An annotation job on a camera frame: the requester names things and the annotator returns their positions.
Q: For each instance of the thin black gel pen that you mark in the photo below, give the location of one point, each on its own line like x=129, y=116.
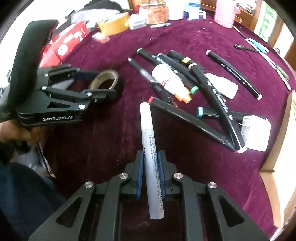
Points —
x=162, y=93

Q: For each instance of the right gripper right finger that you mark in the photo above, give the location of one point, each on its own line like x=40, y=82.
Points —
x=166, y=171

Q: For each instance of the white glue bottle orange cap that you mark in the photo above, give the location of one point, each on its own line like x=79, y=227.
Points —
x=171, y=82

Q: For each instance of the white ruler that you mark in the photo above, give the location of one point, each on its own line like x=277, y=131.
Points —
x=272, y=64

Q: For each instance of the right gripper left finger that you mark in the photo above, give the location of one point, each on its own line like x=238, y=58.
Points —
x=137, y=174

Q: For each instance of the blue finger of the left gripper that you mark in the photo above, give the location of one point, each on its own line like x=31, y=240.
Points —
x=99, y=94
x=85, y=75

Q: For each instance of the pink sleeved bottle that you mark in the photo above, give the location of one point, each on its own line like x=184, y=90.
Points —
x=225, y=13

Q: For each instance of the black marker red caps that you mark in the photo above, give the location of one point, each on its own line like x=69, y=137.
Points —
x=202, y=126

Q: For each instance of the black marker green caps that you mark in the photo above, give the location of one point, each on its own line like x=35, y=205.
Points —
x=155, y=60

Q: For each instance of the white charger block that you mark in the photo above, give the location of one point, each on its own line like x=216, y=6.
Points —
x=255, y=132

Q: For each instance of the black marker pink caps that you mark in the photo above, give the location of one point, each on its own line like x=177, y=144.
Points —
x=235, y=73

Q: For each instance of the cardboard tray box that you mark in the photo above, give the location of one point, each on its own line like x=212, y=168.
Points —
x=278, y=172

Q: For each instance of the person's left hand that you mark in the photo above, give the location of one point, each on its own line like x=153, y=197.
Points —
x=10, y=132

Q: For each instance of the yellow tape roll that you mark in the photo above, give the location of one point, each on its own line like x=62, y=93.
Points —
x=115, y=24

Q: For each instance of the white tube pen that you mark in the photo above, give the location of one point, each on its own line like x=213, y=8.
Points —
x=154, y=194

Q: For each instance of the maroon velvet tablecloth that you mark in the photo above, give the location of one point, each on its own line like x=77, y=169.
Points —
x=98, y=148

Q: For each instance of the red paper box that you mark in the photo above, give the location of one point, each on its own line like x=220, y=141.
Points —
x=62, y=44

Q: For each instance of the long black marker white cap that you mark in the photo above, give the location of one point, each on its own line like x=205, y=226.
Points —
x=215, y=99

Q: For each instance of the metal tin can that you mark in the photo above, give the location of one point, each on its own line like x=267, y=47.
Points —
x=157, y=12

